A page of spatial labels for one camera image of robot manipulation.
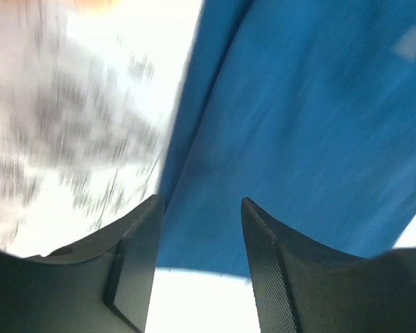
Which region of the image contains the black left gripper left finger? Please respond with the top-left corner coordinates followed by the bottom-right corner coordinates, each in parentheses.
top-left (0, 195), bottom-right (164, 333)

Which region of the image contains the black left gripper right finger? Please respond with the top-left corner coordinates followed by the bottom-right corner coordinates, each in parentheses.
top-left (241, 198), bottom-right (416, 333)

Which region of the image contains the floral patterned table mat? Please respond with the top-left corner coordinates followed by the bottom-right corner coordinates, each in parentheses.
top-left (0, 1), bottom-right (259, 332)

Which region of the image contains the dark blue t shirt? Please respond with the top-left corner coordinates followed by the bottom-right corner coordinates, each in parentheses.
top-left (158, 0), bottom-right (416, 277)

